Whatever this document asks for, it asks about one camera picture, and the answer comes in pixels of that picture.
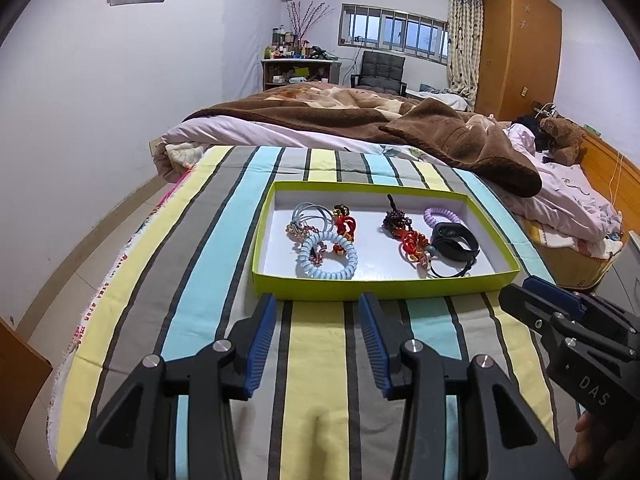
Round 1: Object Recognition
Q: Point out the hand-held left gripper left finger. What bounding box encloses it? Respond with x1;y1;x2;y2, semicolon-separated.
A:
57;292;278;480

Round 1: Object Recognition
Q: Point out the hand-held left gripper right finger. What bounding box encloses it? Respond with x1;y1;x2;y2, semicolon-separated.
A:
357;292;573;480

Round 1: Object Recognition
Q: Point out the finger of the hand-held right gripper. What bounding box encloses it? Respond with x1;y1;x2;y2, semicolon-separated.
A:
499;283;577;346
522;275;640;334

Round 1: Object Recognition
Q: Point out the green cardboard box tray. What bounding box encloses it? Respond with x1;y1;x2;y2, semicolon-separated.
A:
251;181;521;302

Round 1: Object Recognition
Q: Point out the light blue spiral hair tie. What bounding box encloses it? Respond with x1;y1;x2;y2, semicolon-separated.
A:
297;231;358;281

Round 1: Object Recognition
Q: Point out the black smart band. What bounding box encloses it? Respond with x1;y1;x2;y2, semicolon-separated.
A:
430;222;481;278

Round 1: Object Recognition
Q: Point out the red beaded ornament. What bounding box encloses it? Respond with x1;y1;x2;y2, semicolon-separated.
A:
397;227;432;264
332;204;359;256

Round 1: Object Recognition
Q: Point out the black hair tie teal bead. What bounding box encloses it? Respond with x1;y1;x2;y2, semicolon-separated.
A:
417;244;471;279

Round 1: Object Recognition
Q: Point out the pink bead bracelet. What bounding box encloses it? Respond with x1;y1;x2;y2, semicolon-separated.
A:
286;222;329;266

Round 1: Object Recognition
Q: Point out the dark bead bracelet orange stone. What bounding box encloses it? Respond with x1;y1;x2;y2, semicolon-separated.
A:
382;194;414;236

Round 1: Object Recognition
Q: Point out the person's right hand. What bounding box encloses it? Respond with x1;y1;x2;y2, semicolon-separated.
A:
569;407;609;471

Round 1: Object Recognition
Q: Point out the striped bed sheet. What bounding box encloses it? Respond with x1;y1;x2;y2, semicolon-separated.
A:
47;145;581;480

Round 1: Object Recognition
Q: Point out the brown teddy bear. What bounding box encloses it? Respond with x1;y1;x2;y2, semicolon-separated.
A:
539;117;587;166

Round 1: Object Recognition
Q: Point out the dark cloth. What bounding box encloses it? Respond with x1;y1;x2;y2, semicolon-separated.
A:
515;114;551;153

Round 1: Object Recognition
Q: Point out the brown fleece blanket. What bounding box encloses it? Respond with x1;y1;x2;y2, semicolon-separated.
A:
184;85;543;198

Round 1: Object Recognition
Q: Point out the wooden cabinet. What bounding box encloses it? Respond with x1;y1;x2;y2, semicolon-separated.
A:
0;317;53;448

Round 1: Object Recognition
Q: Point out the wooden wardrobe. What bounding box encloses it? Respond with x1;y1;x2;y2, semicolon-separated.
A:
475;0;563;123

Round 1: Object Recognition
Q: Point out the patterned curtain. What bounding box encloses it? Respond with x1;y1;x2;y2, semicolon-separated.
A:
446;0;485;111

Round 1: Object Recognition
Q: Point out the cluttered white desk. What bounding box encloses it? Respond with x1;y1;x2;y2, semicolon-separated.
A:
261;55;343;93

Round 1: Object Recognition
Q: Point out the black office chair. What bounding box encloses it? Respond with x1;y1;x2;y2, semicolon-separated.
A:
350;51;407;96

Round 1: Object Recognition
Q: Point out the row of bottles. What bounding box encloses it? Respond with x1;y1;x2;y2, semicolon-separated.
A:
265;27;331;61

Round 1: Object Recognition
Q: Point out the barred window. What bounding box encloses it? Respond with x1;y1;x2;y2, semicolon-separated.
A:
339;4;450;65

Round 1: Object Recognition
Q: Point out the bare branches bouquet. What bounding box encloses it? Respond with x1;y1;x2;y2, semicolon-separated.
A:
286;1;335;41

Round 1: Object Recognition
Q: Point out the pale blue elastic hair tie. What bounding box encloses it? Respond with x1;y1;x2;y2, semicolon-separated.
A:
291;202;335;233

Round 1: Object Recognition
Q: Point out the purple spiral hair tie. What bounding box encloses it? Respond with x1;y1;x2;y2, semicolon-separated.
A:
423;205;460;233

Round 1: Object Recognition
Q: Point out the wooden bed frame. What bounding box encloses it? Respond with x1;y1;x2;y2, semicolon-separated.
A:
537;132;640;291

